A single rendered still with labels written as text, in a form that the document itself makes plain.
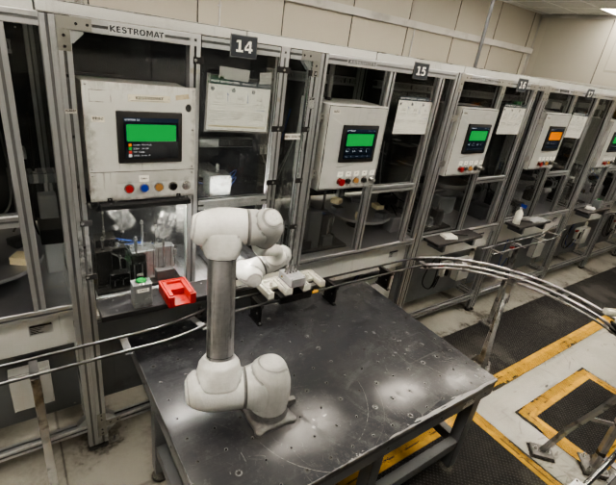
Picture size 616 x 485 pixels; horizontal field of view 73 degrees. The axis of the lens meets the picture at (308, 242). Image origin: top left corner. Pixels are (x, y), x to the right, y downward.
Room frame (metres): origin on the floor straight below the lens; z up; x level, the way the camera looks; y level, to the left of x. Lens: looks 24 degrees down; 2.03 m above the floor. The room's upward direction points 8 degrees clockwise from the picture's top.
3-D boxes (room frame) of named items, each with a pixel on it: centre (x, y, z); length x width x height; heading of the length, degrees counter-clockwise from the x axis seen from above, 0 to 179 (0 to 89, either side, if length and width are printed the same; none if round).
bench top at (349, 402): (1.63, -0.12, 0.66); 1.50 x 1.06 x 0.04; 128
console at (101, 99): (1.75, 0.78, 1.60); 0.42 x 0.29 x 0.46; 128
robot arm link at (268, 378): (1.25, 0.07, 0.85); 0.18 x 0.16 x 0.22; 108
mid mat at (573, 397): (2.29, -2.12, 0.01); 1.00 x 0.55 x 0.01; 128
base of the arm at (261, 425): (1.26, 0.05, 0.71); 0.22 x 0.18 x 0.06; 128
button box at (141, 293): (1.55, 0.70, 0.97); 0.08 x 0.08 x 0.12; 38
